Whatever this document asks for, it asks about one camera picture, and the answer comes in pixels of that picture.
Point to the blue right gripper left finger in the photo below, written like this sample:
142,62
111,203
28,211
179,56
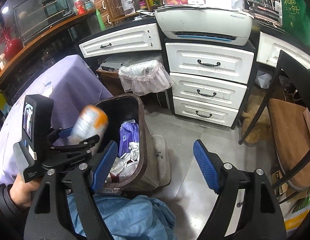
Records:
101,164

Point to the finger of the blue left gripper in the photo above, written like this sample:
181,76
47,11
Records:
64,133
93,140

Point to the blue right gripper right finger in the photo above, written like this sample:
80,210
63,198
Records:
210,166

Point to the white orange bottle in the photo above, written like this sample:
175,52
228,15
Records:
91,121

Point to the white face mask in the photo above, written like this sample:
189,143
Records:
122,169

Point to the purple snack packet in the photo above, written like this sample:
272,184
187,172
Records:
128,132

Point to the white tissue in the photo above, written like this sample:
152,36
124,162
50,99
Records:
133,154

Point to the dark brown trash bin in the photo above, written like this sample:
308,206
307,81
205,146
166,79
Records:
119,109

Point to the left hand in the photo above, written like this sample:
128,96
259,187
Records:
21,192

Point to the grey floor mat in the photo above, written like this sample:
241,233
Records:
163,159

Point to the purple floral tablecloth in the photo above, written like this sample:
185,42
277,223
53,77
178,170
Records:
55,99

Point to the white bottom middle drawer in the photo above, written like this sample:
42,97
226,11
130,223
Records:
208,112

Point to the white drawer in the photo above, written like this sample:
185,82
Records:
208,112
209,90
211,61
139,38
269,48

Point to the blue cloth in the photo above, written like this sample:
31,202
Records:
142,217

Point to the white centre middle drawer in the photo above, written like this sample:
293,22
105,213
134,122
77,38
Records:
209,90

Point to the white lace covered stool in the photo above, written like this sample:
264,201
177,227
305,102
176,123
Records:
145,77

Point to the wooden curved counter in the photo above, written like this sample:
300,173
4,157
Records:
40,40

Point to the yellow green bag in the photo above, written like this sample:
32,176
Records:
296,215

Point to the red vase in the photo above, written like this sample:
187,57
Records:
13,45

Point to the white upper middle drawer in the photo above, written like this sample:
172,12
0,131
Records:
211,61

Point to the black chair brown cushion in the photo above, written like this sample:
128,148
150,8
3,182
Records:
289,126

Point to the white top left drawer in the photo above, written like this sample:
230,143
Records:
139,38

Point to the green bottle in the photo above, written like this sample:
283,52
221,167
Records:
100,21

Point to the red tin can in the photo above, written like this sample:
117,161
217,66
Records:
79,4

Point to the white right drawer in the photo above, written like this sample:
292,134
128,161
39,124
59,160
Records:
269,48

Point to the brown boxes with hooks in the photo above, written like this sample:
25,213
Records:
101,7

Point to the white printer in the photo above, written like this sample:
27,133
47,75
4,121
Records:
204,24

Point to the green shopping bag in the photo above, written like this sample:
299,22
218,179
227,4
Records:
296,20

